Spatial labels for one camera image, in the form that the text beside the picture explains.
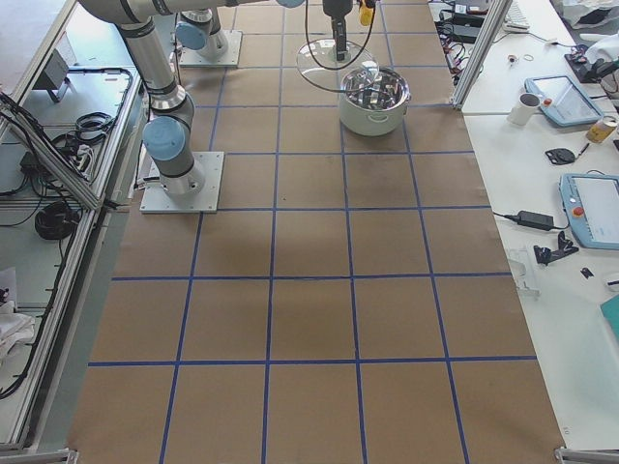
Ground white crumpled cloth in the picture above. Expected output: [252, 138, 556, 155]
[0, 268, 38, 359]

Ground white mug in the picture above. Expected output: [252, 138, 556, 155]
[507, 92, 542, 127]

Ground yellow drink can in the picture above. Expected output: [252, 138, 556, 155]
[585, 116, 618, 144]

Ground far blue teach pendant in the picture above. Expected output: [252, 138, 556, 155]
[524, 75, 604, 127]

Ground brown paper table cover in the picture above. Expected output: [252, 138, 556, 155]
[69, 1, 563, 463]

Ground blue teach pendant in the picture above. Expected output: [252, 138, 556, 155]
[524, 75, 604, 127]
[559, 174, 618, 250]

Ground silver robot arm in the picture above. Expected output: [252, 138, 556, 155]
[80, 1, 241, 196]
[175, 9, 228, 60]

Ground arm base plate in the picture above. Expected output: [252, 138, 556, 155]
[140, 152, 224, 214]
[180, 29, 243, 68]

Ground mint green cooking pot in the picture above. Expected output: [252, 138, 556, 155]
[339, 68, 411, 136]

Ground yellow corn cob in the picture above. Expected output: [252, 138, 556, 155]
[358, 0, 375, 27]

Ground black power adapter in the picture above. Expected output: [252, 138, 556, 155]
[516, 210, 554, 231]

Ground glass pot lid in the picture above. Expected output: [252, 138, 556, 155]
[296, 39, 379, 93]

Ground black coiled cable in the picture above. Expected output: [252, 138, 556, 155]
[34, 200, 81, 242]

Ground aluminium frame post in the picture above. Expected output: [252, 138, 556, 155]
[452, 0, 512, 109]

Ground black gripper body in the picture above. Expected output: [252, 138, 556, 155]
[322, 0, 353, 19]

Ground black pen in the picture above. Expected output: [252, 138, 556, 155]
[578, 143, 590, 157]

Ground black small pouch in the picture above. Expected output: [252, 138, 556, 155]
[545, 148, 576, 165]

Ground near blue teach pendant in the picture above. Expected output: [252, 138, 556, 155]
[559, 174, 618, 250]

